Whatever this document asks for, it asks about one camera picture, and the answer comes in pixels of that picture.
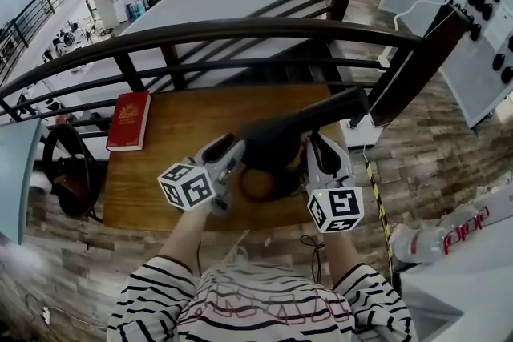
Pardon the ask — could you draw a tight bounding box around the person's right forearm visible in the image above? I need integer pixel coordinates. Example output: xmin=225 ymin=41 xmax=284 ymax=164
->
xmin=322 ymin=228 xmax=362 ymax=290

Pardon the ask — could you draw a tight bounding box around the yellow black striped tape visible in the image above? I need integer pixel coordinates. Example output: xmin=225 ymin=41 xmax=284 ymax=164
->
xmin=365 ymin=162 xmax=397 ymax=277

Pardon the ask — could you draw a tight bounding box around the black steering wheel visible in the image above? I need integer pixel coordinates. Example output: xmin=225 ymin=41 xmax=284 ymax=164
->
xmin=41 ymin=123 xmax=102 ymax=219

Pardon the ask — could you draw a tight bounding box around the red hardcover book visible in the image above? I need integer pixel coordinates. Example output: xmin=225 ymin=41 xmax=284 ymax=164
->
xmin=105 ymin=91 xmax=152 ymax=153

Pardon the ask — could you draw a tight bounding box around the white display board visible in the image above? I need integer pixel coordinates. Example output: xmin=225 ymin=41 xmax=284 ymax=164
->
xmin=378 ymin=0 xmax=513 ymax=130

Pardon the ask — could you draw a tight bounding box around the light blue table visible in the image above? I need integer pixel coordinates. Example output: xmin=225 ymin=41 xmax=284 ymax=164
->
xmin=0 ymin=117 xmax=43 ymax=246

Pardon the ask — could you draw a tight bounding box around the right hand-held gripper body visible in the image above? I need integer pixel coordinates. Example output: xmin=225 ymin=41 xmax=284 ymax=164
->
xmin=301 ymin=134 xmax=365 ymax=235

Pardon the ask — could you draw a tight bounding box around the white cable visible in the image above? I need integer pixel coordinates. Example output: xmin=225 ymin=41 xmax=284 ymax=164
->
xmin=393 ymin=0 xmax=454 ymax=31

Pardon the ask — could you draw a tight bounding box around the thin black cable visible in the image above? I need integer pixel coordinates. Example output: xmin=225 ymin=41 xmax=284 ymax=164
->
xmin=299 ymin=234 xmax=326 ymax=282

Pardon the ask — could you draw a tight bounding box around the white side table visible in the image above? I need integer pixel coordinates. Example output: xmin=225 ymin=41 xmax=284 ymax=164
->
xmin=394 ymin=230 xmax=513 ymax=342

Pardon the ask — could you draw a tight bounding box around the white box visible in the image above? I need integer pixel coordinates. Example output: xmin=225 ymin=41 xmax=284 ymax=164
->
xmin=343 ymin=118 xmax=386 ymax=151

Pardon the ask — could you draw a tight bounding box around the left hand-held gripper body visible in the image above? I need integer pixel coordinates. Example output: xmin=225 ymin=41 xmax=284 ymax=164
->
xmin=157 ymin=133 xmax=246 ymax=219

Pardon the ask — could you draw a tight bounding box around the person's left forearm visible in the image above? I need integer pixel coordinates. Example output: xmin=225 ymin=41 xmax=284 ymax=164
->
xmin=158 ymin=207 xmax=210 ymax=273

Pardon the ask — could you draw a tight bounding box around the wooden table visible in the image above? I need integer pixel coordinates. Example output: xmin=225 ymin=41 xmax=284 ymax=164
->
xmin=102 ymin=82 xmax=350 ymax=233

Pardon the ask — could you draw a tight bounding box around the dark wooden railing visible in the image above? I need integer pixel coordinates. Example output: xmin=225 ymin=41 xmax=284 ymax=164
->
xmin=0 ymin=0 xmax=471 ymax=130

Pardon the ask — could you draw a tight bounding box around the clear plastic water bottle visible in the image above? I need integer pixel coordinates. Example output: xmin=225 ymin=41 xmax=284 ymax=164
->
xmin=389 ymin=207 xmax=491 ymax=264

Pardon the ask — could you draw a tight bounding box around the striped white shirt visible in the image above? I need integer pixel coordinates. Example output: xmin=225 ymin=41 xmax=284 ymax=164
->
xmin=107 ymin=255 xmax=418 ymax=342

